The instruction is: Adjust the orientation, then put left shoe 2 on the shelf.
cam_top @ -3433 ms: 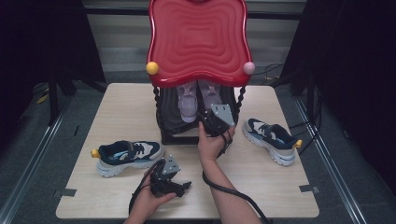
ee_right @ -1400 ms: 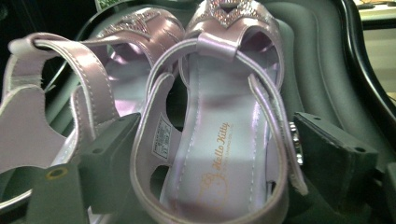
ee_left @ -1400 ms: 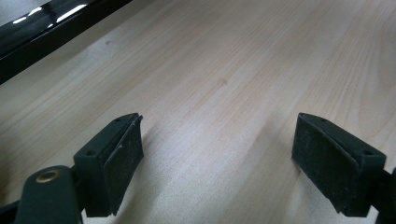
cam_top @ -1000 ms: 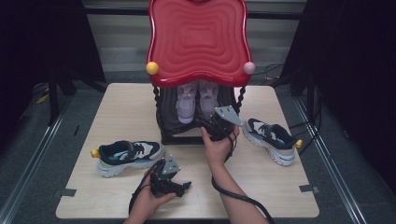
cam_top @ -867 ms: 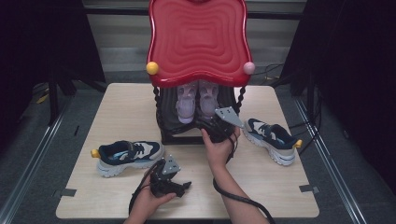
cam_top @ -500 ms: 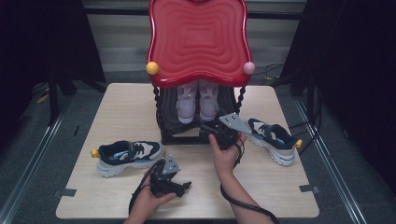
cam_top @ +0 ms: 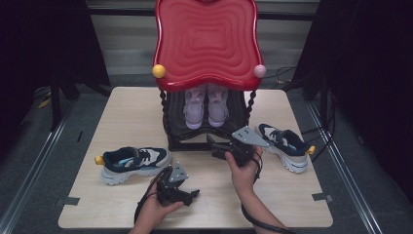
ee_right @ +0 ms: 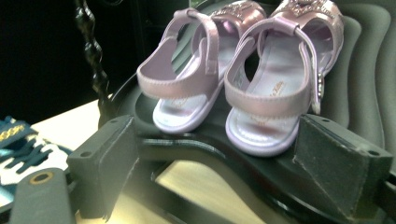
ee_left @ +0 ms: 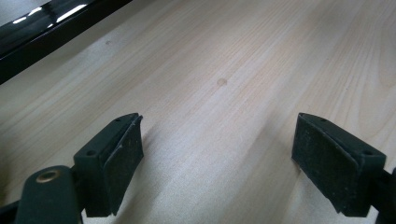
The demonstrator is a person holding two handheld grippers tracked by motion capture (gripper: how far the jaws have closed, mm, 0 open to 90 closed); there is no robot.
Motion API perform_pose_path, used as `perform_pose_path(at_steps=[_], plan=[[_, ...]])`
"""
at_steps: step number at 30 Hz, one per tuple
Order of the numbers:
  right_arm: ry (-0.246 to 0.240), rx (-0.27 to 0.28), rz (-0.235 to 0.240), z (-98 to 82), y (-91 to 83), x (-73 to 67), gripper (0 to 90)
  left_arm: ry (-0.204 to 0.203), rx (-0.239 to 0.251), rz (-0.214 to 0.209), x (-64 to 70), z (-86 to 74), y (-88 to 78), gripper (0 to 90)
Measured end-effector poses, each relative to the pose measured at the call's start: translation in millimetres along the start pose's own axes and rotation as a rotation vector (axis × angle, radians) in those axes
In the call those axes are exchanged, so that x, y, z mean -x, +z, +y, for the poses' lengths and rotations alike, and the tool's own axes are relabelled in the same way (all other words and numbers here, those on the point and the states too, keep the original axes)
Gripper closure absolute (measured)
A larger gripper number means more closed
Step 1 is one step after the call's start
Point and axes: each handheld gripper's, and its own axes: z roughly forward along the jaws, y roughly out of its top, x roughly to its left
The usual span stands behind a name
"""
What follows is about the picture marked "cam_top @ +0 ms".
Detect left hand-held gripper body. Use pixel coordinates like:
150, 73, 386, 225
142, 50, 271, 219
157, 161, 190, 207

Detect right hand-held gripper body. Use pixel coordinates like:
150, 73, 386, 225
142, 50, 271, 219
223, 126, 270, 168

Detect navy white sneaker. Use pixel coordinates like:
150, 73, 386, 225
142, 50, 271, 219
94, 146, 172, 186
256, 122, 317, 175

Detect purple sandal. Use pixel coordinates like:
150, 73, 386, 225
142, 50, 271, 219
183, 85, 207, 131
206, 83, 230, 129

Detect red and black shoe rack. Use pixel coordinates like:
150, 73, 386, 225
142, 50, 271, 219
151, 0, 267, 152

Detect person's right hand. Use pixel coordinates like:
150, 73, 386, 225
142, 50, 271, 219
225, 145, 264, 198

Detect person's left hand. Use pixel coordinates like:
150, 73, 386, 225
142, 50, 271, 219
129, 179, 185, 234

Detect grey tape strip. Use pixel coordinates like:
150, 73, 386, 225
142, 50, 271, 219
311, 192, 334, 203
55, 196, 81, 208

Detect black curtain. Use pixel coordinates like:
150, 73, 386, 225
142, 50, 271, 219
0, 0, 111, 157
291, 0, 413, 203

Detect yellow object on floor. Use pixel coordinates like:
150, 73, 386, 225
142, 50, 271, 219
37, 97, 53, 110

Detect black horizontal bar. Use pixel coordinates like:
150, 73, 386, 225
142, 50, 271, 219
86, 7, 320, 21

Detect left hand-held gripper black cable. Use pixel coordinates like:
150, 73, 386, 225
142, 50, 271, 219
133, 167, 167, 225

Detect hand-held gripper black cable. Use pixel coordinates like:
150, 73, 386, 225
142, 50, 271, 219
133, 167, 167, 225
241, 150, 297, 234

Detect right hand-held gripper black cable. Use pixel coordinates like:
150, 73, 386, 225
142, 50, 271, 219
241, 150, 297, 234

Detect black floor cables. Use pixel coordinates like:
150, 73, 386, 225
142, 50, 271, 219
264, 66, 339, 164

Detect metal floor rail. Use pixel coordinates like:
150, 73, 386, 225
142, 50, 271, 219
306, 101, 384, 234
0, 100, 77, 234

